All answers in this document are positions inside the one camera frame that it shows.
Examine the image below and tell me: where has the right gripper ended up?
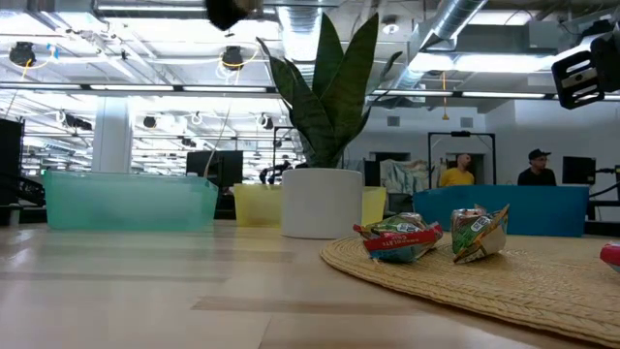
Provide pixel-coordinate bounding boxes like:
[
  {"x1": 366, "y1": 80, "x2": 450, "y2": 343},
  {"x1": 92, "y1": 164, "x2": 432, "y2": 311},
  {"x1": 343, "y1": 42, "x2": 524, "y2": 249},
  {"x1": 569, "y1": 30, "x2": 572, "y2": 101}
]
[{"x1": 590, "y1": 29, "x2": 620, "y2": 94}]

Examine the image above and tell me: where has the black computer monitor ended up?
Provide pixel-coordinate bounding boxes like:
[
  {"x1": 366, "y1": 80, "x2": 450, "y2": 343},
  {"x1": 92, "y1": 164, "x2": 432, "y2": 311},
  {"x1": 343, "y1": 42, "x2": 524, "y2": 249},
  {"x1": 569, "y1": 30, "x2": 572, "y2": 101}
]
[
  {"x1": 186, "y1": 149, "x2": 245, "y2": 189},
  {"x1": 562, "y1": 155, "x2": 597, "y2": 186}
]

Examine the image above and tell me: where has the person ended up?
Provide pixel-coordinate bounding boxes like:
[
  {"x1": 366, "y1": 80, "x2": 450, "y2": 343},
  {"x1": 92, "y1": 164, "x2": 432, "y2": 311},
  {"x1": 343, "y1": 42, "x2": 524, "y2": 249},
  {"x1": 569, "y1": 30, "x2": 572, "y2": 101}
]
[
  {"x1": 516, "y1": 148, "x2": 558, "y2": 187},
  {"x1": 438, "y1": 153, "x2": 477, "y2": 188}
]

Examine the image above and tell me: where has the blue plastic bin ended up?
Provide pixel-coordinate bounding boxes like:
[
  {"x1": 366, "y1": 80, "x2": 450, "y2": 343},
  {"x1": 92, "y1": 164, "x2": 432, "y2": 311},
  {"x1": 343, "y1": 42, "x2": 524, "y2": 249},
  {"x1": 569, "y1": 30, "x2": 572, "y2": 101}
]
[{"x1": 412, "y1": 183, "x2": 591, "y2": 238}]

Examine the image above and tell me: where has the pale draped cloth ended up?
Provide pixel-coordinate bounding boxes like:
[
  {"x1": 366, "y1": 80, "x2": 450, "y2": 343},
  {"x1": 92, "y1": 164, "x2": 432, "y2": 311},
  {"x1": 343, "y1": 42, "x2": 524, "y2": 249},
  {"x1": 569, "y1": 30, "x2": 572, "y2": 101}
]
[{"x1": 379, "y1": 158, "x2": 436, "y2": 195}]

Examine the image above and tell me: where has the black background rig frame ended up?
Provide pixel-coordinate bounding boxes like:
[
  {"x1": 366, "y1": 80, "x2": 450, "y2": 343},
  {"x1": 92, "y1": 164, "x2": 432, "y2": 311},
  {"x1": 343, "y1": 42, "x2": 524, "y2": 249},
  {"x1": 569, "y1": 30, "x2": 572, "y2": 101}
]
[{"x1": 426, "y1": 130, "x2": 497, "y2": 189}]

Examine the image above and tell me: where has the green translucent plastic bin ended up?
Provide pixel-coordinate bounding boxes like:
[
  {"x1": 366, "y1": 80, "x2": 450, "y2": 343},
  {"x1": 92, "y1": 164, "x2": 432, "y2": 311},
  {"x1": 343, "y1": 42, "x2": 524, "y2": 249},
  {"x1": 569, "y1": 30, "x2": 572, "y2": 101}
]
[{"x1": 42, "y1": 170, "x2": 220, "y2": 232}]

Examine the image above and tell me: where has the long ceiling light strip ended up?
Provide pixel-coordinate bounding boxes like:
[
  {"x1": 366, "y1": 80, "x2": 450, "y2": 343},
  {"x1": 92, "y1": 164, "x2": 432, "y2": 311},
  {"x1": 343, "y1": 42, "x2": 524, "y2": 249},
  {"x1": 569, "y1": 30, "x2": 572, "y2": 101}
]
[
  {"x1": 367, "y1": 89, "x2": 548, "y2": 100},
  {"x1": 0, "y1": 82, "x2": 272, "y2": 93}
]

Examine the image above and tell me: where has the round woven straw placemat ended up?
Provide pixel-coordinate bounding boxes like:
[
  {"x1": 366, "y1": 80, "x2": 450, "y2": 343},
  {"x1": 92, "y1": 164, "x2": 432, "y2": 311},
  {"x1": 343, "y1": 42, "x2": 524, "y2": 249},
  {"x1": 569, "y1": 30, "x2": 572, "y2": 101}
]
[{"x1": 319, "y1": 233, "x2": 620, "y2": 348}]

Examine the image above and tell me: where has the round black ceiling fixture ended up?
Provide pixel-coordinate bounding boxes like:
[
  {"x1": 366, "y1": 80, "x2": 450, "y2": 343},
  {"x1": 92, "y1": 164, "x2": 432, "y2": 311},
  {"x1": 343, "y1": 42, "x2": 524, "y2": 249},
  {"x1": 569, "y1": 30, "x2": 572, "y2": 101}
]
[
  {"x1": 221, "y1": 45, "x2": 245, "y2": 73},
  {"x1": 8, "y1": 41, "x2": 38, "y2": 68}
]

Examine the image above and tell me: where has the granola bar red-trimmed wrapper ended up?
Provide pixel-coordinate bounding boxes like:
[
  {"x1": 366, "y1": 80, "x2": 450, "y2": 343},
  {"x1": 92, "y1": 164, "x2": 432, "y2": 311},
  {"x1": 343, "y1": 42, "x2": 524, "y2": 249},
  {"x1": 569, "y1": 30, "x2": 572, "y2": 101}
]
[
  {"x1": 352, "y1": 211, "x2": 445, "y2": 266},
  {"x1": 599, "y1": 240, "x2": 620, "y2": 275}
]

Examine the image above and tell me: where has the tall black cabinet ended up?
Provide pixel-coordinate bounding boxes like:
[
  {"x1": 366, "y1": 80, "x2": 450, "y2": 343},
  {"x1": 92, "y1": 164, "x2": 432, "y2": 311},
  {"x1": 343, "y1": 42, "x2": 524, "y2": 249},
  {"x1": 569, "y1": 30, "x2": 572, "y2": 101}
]
[{"x1": 0, "y1": 117, "x2": 25, "y2": 207}]

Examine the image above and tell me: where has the yellow translucent plastic bin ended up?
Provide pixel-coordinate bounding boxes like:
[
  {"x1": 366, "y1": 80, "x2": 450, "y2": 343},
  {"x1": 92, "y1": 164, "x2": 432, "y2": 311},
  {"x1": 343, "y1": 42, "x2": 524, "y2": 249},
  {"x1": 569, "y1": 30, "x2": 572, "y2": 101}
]
[{"x1": 232, "y1": 182, "x2": 388, "y2": 229}]

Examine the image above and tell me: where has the white round column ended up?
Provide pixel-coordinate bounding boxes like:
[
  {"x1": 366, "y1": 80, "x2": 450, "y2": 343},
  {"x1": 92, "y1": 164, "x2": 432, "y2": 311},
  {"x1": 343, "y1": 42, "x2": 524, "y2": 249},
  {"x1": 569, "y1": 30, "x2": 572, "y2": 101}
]
[{"x1": 91, "y1": 96, "x2": 134, "y2": 174}]

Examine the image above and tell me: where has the silver ventilation duct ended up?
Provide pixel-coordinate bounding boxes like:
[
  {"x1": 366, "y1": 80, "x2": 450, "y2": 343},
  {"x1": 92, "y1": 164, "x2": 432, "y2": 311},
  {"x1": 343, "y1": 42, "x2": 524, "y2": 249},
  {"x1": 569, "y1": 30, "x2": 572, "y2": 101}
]
[{"x1": 387, "y1": 0, "x2": 489, "y2": 91}]

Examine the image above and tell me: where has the snake plant in white pot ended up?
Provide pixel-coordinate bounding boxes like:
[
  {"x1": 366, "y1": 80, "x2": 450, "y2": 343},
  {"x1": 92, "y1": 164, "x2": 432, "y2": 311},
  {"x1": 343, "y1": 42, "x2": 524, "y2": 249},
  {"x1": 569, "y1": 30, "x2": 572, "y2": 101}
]
[{"x1": 255, "y1": 12, "x2": 404, "y2": 239}]

